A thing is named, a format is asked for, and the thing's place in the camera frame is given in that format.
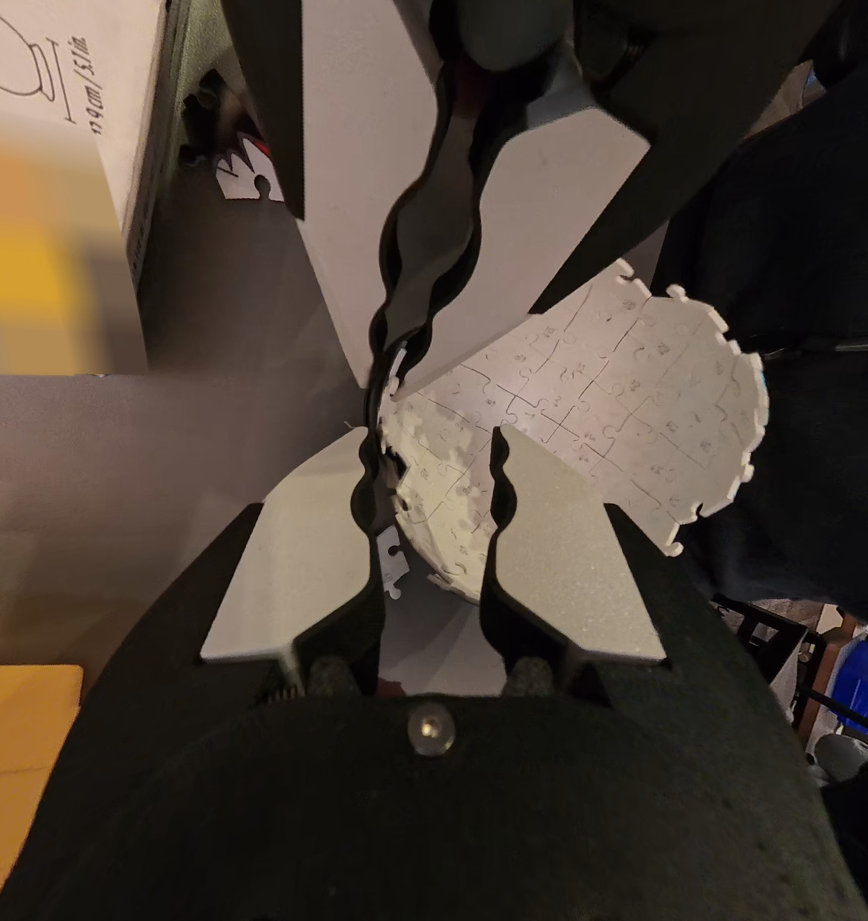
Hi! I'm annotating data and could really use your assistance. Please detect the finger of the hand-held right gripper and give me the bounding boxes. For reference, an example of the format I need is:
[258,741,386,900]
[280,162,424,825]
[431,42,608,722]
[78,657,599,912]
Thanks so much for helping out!
[389,106,652,401]
[297,0,447,391]

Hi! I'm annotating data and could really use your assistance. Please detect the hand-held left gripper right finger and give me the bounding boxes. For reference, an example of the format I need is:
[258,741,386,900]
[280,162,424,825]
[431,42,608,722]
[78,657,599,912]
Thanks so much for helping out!
[479,425,667,695]

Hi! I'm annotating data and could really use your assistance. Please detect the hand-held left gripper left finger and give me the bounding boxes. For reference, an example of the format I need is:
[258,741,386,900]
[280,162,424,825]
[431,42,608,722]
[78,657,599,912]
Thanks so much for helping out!
[200,426,386,695]

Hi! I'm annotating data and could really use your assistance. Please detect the colourful puzzle ball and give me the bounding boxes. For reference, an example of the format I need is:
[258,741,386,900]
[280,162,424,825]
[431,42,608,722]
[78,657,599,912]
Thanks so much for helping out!
[365,259,770,605]

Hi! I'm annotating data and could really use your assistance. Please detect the loose white puzzle pieces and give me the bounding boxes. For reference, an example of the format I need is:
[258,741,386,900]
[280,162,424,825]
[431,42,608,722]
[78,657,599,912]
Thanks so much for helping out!
[375,524,412,602]

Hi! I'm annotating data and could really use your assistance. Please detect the black red puzzle piece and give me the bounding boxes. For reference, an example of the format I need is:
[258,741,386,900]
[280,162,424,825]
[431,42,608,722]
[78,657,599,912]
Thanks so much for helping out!
[178,68,288,204]

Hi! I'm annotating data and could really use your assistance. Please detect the blue puzzle box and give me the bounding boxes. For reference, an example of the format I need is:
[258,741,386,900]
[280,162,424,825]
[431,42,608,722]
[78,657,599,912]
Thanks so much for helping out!
[0,0,194,289]

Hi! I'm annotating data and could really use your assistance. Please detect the blue storage bin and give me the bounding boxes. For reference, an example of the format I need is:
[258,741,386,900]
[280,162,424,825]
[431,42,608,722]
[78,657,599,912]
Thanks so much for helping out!
[828,637,868,736]

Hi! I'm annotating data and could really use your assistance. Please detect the yellow plastic bin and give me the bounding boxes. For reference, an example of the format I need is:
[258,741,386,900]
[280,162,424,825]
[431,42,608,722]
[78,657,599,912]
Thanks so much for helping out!
[0,665,84,908]

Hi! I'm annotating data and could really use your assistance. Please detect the black strap with buckle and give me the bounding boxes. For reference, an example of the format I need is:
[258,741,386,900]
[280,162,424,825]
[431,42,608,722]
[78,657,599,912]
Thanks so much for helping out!
[756,332,868,358]

